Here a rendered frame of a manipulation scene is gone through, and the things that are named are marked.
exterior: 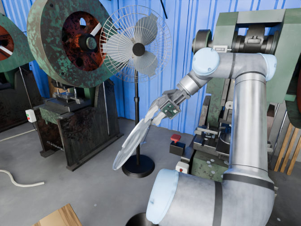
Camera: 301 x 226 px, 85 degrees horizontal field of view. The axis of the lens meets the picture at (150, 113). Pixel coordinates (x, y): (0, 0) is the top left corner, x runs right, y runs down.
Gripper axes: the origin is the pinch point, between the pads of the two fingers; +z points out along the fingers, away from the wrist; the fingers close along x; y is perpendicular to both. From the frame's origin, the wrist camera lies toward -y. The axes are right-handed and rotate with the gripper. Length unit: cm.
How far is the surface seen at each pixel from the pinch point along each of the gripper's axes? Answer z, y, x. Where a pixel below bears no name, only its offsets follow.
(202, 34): -49, -42, -1
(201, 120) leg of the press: -13, -66, 60
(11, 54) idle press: 129, -208, -146
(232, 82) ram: -43, -30, 29
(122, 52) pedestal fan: -5, -77, -28
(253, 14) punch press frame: -71, -30, 8
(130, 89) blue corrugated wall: 46, -215, 17
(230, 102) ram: -35, -28, 39
